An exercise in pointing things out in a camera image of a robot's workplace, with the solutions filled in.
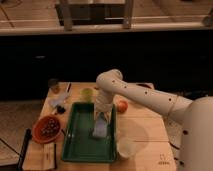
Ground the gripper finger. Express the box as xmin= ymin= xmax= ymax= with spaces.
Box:
xmin=105 ymin=115 xmax=111 ymax=125
xmin=94 ymin=113 xmax=100 ymax=121

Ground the orange fruit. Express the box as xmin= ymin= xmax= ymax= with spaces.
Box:
xmin=116 ymin=100 xmax=128 ymax=114

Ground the red bowl with food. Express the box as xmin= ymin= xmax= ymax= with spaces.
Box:
xmin=32 ymin=115 xmax=61 ymax=144

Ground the wooden frame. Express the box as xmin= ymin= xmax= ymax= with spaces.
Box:
xmin=54 ymin=0 xmax=134 ymax=31

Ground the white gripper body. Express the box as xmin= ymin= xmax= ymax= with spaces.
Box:
xmin=94 ymin=90 xmax=114 ymax=117

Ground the green cup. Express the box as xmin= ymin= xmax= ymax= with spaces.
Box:
xmin=80 ymin=88 xmax=93 ymax=102

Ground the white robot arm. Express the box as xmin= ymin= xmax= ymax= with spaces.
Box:
xmin=94 ymin=69 xmax=213 ymax=171

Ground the black handle tool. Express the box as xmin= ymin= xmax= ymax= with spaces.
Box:
xmin=16 ymin=129 xmax=32 ymax=171

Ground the wooden block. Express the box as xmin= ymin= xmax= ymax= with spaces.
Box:
xmin=43 ymin=143 xmax=56 ymax=170

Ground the small dark object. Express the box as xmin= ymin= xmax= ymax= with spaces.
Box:
xmin=56 ymin=105 xmax=66 ymax=114

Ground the green plastic tray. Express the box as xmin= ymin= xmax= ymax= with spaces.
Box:
xmin=61 ymin=102 xmax=117 ymax=163

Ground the clear plastic bag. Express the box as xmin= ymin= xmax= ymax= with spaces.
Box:
xmin=48 ymin=92 xmax=69 ymax=108

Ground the white cup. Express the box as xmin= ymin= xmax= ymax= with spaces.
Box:
xmin=117 ymin=137 xmax=134 ymax=159

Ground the brown glass jar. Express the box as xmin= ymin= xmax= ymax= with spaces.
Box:
xmin=48 ymin=79 xmax=60 ymax=94

